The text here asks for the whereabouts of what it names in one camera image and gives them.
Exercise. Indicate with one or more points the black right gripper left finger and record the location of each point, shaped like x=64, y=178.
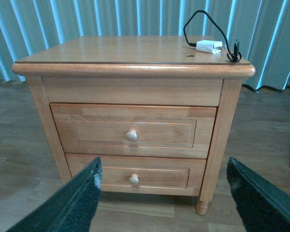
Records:
x=71, y=208

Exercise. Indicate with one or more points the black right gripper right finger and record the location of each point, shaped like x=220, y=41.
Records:
x=262, y=206

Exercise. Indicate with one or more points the wooden drawer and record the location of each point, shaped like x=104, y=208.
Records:
x=135, y=130
x=151, y=175

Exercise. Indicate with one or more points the wooden nightstand cabinet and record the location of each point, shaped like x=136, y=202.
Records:
x=135, y=70

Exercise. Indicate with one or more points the white charger adapter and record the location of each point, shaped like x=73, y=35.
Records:
x=209, y=46

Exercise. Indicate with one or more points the light teal curtain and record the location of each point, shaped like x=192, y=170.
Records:
x=262, y=28

